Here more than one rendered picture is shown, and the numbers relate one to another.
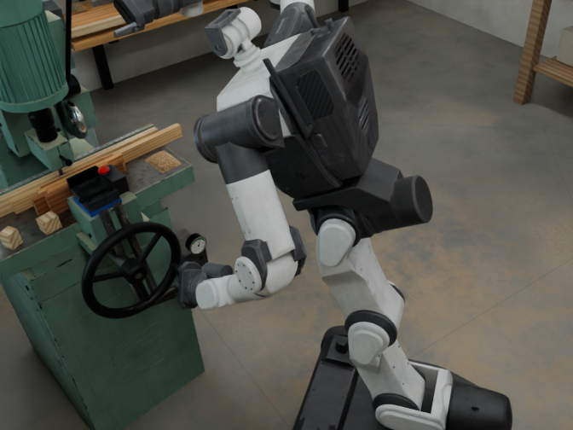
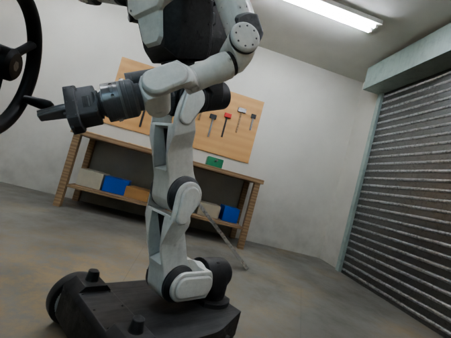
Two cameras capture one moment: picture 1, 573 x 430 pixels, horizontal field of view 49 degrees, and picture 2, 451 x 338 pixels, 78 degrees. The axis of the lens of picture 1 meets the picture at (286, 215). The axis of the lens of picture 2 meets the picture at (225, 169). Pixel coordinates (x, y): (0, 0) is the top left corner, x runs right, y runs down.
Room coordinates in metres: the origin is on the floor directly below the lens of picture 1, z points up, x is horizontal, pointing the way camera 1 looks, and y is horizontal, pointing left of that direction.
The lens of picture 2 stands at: (0.58, 0.71, 0.70)
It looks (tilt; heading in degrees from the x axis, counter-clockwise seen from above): 3 degrees up; 293
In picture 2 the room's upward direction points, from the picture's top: 15 degrees clockwise
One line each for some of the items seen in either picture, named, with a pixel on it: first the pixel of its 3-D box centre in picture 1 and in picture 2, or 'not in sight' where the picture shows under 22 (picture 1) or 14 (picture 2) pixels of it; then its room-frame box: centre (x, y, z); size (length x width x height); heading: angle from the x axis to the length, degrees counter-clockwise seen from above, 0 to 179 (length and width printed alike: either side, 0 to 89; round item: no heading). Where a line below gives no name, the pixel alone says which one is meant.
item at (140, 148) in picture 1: (102, 165); not in sight; (1.53, 0.53, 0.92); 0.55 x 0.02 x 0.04; 129
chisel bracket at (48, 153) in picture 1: (50, 148); not in sight; (1.47, 0.63, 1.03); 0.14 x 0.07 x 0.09; 39
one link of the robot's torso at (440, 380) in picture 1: (414, 398); (179, 277); (1.10, -0.35, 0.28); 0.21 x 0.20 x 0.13; 69
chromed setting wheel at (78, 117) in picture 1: (74, 119); not in sight; (1.63, 0.61, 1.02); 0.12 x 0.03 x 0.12; 39
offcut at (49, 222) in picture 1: (49, 223); not in sight; (1.28, 0.62, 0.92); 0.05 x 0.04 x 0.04; 135
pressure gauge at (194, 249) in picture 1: (195, 245); not in sight; (1.45, 0.29, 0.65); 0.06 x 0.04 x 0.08; 129
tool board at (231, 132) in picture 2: not in sight; (187, 111); (2.69, -2.49, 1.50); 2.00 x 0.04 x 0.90; 31
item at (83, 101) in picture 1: (75, 109); not in sight; (1.70, 0.62, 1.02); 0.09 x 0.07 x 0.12; 129
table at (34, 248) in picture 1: (95, 209); not in sight; (1.39, 0.54, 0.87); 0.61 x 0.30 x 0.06; 129
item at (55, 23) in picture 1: (49, 43); not in sight; (1.72, 0.64, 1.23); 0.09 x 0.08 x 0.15; 39
